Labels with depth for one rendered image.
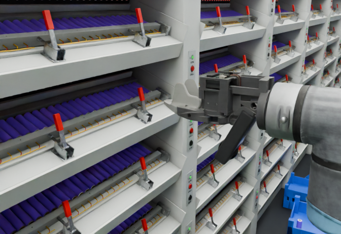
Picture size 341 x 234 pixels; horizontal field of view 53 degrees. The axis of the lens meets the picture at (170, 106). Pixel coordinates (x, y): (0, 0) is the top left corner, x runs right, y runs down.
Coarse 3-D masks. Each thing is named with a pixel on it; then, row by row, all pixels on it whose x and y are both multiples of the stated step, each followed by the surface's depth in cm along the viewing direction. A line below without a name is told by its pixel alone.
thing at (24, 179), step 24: (144, 72) 108; (24, 96) 78; (48, 96) 83; (168, 96) 103; (168, 120) 99; (48, 144) 72; (72, 144) 75; (96, 144) 77; (120, 144) 83; (24, 168) 65; (48, 168) 66; (72, 168) 71; (0, 192) 58; (24, 192) 63
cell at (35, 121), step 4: (28, 112) 77; (24, 116) 76; (28, 116) 76; (32, 116) 76; (28, 120) 75; (32, 120) 75; (36, 120) 75; (36, 124) 74; (40, 124) 74; (44, 124) 75; (40, 128) 74
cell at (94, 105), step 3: (84, 96) 89; (81, 99) 89; (84, 99) 89; (87, 99) 89; (87, 102) 88; (90, 102) 88; (93, 102) 89; (90, 105) 88; (93, 105) 87; (96, 105) 88; (96, 108) 87; (99, 108) 87
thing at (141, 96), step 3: (141, 87) 90; (138, 90) 90; (141, 90) 90; (141, 93) 90; (141, 96) 90; (141, 99) 90; (144, 99) 91; (144, 102) 91; (144, 105) 91; (144, 108) 91; (144, 111) 91
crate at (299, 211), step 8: (296, 200) 145; (296, 208) 145; (304, 208) 146; (296, 216) 144; (304, 216) 144; (288, 224) 129; (296, 224) 139; (304, 224) 139; (312, 224) 139; (288, 232) 130; (296, 232) 129; (304, 232) 127; (312, 232) 126; (320, 232) 134
